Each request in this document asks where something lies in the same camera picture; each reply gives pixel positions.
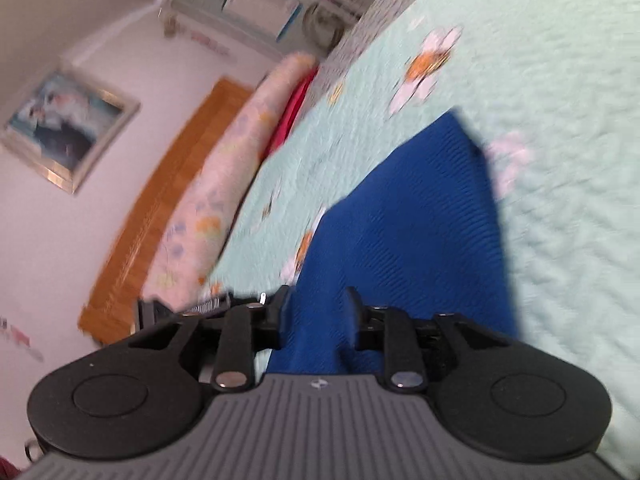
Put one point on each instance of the red hanging ornament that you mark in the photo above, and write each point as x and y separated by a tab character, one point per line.
200	37

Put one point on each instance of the red blanket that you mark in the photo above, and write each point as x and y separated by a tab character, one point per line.
290	115

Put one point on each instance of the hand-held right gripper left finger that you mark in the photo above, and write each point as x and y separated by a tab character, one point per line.
281	307

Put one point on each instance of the framed wall picture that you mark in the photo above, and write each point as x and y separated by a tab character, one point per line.
65	125

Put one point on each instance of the floral rolled quilt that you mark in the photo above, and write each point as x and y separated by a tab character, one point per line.
220	185

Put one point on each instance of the blue knit sweater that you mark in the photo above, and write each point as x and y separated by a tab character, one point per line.
410	220

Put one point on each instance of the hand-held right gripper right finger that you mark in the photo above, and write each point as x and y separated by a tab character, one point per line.
354	310

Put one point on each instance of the wooden headboard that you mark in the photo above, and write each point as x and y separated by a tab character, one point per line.
150	220

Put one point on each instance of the blue-framed wall chart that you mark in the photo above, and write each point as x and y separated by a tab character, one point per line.
260	2

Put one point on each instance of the quilted bee-print bedspread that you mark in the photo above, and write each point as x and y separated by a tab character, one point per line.
550	135

